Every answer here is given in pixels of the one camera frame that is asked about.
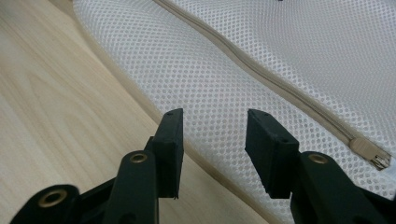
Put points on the white mesh laundry bag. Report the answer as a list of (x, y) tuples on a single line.
[(202, 77)]

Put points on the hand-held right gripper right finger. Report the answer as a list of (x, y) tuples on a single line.
[(271, 155)]

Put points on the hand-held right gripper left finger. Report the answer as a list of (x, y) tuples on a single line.
[(169, 149)]

